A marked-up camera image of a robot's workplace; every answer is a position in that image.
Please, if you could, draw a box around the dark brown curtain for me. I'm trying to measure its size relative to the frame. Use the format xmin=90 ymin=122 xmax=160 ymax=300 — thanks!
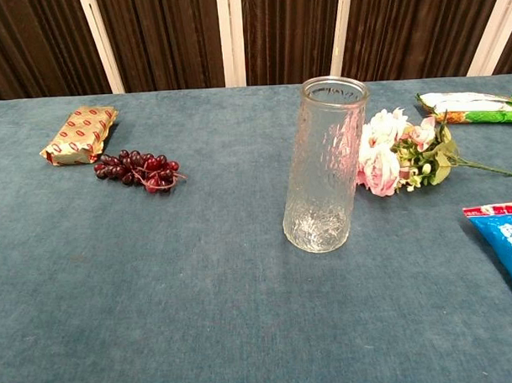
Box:
xmin=0 ymin=0 xmax=512 ymax=103

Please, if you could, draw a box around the white partition post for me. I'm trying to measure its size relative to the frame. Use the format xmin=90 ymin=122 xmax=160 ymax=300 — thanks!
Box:
xmin=215 ymin=0 xmax=247 ymax=87
xmin=77 ymin=0 xmax=126 ymax=96
xmin=328 ymin=0 xmax=362 ymax=81
xmin=463 ymin=0 xmax=512 ymax=78

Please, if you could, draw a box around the clear textured glass vase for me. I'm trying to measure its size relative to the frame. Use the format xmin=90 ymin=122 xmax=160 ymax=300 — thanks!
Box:
xmin=277 ymin=74 xmax=376 ymax=255

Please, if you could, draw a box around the gold red-print snack packet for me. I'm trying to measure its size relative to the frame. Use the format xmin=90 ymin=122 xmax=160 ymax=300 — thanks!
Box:
xmin=37 ymin=104 xmax=121 ymax=167

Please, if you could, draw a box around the dark red grape bunch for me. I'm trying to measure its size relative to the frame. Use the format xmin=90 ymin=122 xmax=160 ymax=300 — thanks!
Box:
xmin=92 ymin=147 xmax=188 ymax=197

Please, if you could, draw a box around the pink white artificial flower bouquet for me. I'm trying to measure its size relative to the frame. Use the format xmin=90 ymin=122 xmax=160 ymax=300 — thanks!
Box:
xmin=353 ymin=102 xmax=512 ymax=198

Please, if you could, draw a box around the blue felt table cloth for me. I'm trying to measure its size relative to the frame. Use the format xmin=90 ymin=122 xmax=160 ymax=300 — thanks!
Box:
xmin=0 ymin=75 xmax=512 ymax=383

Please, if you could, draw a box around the blue red snack packet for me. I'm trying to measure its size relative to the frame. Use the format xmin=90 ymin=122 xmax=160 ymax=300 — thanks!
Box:
xmin=462 ymin=201 xmax=512 ymax=307

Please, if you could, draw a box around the green white snack packet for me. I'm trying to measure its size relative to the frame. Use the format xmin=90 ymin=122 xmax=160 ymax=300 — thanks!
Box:
xmin=415 ymin=88 xmax=512 ymax=127

